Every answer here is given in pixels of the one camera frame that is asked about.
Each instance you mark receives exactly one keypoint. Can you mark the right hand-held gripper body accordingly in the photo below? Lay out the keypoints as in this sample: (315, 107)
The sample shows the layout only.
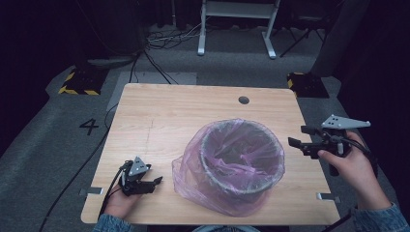
(333, 141)

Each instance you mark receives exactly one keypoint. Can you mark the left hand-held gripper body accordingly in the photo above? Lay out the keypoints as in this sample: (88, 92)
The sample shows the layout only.
(132, 180)

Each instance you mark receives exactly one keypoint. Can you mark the pink plastic bag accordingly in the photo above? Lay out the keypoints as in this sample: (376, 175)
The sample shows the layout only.
(193, 180)

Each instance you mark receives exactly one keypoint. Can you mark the green plastic bin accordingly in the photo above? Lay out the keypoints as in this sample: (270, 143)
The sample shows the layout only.
(222, 185)

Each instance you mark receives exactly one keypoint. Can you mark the person's left hand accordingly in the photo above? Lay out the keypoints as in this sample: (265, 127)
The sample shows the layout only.
(121, 204)

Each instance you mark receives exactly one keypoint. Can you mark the person's right hand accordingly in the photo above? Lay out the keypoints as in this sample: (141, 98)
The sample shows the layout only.
(359, 174)

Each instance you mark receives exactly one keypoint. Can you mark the grey tape strip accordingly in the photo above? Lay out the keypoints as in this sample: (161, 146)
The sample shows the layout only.
(327, 197)
(92, 191)

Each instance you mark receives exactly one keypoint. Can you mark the black yellow striped base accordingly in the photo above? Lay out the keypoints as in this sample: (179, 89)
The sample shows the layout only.
(307, 85)
(82, 80)

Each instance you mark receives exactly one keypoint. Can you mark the dark round table grommet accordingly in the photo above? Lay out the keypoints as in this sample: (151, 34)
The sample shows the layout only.
(244, 100)

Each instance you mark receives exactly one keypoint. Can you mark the black tripod stand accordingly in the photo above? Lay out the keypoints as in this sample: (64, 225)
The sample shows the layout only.
(301, 38)

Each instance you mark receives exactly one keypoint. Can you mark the grey curtain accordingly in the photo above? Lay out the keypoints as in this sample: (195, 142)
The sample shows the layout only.
(341, 35)

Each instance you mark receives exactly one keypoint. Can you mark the dark equipment stand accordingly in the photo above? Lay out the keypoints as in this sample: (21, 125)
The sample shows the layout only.
(109, 32)

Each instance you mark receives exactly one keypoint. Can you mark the white metal stand frame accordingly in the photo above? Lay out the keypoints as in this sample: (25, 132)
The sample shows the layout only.
(237, 9)

